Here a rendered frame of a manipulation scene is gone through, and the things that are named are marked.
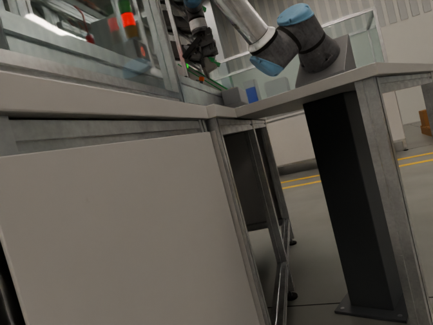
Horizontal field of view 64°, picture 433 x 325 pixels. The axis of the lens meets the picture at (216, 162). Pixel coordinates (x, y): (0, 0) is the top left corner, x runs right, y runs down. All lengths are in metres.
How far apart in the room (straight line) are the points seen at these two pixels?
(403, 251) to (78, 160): 0.85
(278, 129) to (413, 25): 5.67
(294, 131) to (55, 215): 5.18
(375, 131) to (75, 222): 0.77
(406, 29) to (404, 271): 9.36
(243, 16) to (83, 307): 1.04
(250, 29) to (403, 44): 9.00
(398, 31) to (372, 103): 9.25
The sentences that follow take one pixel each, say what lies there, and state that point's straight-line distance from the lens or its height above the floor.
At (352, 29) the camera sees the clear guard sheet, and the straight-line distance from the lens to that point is 5.48.
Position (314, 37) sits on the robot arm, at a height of 1.04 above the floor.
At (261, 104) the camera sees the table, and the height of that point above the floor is 0.85.
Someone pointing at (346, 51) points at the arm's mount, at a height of 0.97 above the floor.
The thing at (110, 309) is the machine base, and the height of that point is 0.66.
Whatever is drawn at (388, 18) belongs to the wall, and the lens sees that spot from 10.19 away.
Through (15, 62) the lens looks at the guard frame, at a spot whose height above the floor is 0.88.
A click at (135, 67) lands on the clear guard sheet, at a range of 0.60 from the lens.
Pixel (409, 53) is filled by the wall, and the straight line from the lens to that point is 10.12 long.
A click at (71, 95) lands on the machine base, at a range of 0.35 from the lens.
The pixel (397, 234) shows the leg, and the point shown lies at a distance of 0.99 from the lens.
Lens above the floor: 0.77
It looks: 3 degrees down
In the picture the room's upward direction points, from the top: 15 degrees counter-clockwise
